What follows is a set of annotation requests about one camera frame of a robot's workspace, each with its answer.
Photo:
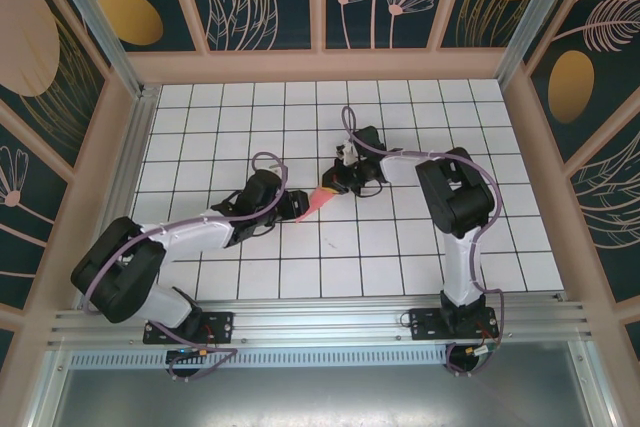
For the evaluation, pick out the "aluminium side rail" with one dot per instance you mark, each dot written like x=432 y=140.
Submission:
x=135 y=147

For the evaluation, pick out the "wall panel with fern outlines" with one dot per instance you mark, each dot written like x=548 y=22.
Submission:
x=610 y=207

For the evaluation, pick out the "wall panel with single flower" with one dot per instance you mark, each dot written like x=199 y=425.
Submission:
x=25 y=227

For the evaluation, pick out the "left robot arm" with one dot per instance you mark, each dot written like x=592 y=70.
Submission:
x=195 y=234

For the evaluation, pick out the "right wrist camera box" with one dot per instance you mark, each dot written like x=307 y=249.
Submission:
x=336 y=179

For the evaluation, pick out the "grey metal sheet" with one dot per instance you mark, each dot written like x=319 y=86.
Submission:
x=320 y=397

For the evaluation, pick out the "wall panel with feather outline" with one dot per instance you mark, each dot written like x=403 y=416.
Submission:
x=600 y=97

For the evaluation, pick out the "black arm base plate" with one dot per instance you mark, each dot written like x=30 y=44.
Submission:
x=220 y=324
x=425 y=324

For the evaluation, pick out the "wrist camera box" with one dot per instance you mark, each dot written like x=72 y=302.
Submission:
x=336 y=179
x=296 y=204

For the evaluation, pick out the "wall panel with yellow oval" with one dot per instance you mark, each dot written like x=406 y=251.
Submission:
x=130 y=17

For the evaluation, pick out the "short aluminium frame strut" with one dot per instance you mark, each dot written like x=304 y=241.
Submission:
x=595 y=387
x=47 y=392

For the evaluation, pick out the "aluminium frame post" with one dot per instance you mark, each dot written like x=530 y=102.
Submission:
x=100 y=37
x=530 y=22

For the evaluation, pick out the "small circuit board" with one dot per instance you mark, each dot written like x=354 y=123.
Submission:
x=185 y=354

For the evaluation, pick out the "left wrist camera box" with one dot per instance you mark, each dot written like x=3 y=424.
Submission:
x=296 y=204

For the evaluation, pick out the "pink paper sheet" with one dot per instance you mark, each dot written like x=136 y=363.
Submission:
x=312 y=207

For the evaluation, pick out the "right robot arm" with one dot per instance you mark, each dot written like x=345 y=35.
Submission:
x=400 y=167

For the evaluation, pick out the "wall panel with large circle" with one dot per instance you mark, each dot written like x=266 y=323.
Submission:
x=30 y=47

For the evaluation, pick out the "wide aluminium mounting rail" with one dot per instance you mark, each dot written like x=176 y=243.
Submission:
x=320 y=322

